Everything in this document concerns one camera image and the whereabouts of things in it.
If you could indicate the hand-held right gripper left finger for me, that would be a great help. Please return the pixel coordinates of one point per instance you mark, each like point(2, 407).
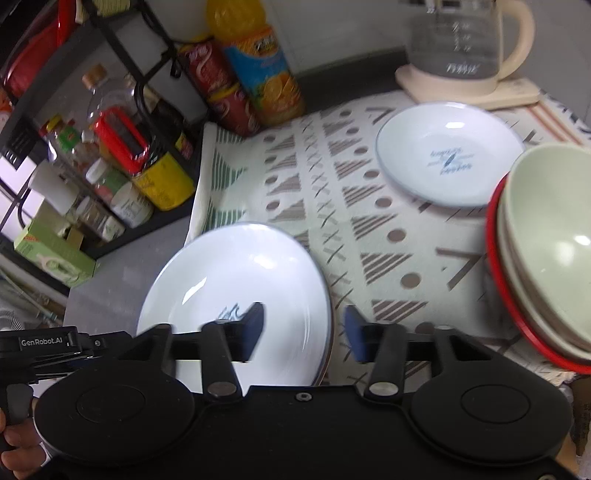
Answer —
point(251, 325)

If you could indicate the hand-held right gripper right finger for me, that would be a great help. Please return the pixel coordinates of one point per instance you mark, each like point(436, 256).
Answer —
point(358, 334)

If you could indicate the white plate with flower print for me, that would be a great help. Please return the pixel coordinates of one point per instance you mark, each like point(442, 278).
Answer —
point(329, 332)

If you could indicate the white plate with script print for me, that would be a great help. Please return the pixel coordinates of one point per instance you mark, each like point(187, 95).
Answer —
point(240, 267)

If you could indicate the red and black bowl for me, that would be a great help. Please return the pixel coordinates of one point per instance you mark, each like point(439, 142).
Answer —
point(490, 240)

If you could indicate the pale green bowl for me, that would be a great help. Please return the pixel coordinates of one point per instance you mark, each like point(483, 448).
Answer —
point(554, 207)
point(506, 261)

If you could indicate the small white plate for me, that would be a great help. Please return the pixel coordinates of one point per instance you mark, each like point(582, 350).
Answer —
point(443, 134)

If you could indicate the person's left hand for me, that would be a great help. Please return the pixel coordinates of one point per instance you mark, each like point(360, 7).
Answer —
point(21, 437)

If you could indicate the green cardboard box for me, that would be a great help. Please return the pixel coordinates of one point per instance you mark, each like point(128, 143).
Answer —
point(51, 258)

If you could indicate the small clear jar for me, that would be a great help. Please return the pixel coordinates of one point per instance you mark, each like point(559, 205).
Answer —
point(94, 218)

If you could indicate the green patterned white cloth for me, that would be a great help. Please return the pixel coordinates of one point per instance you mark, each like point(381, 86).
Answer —
point(212, 184)

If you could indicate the patterned fringed table mat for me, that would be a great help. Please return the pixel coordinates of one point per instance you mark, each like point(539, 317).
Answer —
point(351, 184)

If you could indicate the white plastic jar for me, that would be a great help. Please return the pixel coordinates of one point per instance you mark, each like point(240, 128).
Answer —
point(131, 206)

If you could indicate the small bottle with white cap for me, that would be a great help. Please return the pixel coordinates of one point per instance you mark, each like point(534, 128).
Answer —
point(105, 179)

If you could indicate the bottle with green label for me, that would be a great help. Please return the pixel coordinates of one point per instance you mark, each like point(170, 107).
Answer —
point(67, 136)

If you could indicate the orange juice bottle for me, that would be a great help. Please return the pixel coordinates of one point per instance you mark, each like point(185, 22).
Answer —
point(263, 69)

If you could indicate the cream kettle base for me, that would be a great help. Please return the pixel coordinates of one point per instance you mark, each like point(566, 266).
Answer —
point(508, 94)

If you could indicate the glass electric kettle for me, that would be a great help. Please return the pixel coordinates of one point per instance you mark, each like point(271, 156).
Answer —
point(443, 37)

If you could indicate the black metal shelf rack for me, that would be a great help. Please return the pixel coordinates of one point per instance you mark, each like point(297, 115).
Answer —
point(120, 41)

